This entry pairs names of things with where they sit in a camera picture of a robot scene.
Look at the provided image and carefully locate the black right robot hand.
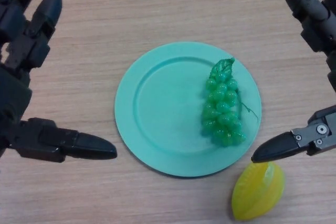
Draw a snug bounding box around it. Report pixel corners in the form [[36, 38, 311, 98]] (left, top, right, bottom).
[[251, 0, 336, 164]]

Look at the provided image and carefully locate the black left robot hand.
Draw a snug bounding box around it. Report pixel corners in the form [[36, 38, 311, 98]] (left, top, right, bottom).
[[0, 0, 118, 163]]

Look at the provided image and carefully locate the green plastic grape bunch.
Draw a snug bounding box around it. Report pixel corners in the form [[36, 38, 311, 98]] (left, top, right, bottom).
[[201, 56, 259, 148]]

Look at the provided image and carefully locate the round teal green plate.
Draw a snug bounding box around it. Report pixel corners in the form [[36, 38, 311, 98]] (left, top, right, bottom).
[[114, 41, 263, 178]]

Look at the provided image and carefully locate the yellow green plastic starfruit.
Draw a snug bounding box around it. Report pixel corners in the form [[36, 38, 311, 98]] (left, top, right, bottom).
[[230, 161, 286, 221]]

